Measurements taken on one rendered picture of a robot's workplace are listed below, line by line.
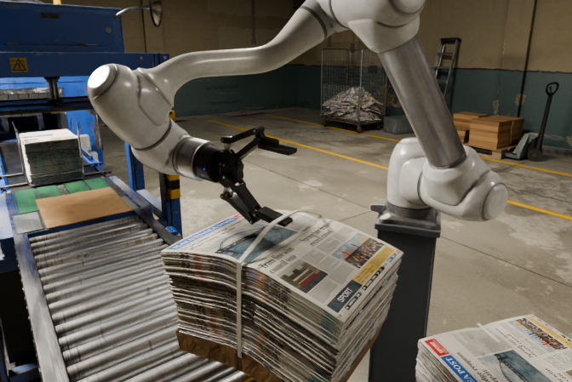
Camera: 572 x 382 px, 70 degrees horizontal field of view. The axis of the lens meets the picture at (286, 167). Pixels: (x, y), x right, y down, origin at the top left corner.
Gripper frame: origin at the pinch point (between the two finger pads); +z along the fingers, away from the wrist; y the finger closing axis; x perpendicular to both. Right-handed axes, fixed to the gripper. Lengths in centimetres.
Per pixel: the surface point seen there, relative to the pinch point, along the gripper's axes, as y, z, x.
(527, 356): 44, 48, -38
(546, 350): 43, 52, -43
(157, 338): 53, -36, 3
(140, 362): 52, -32, 12
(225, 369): 52, -13, 2
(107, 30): -23, -139, -61
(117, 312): 55, -55, 2
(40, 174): 62, -201, -51
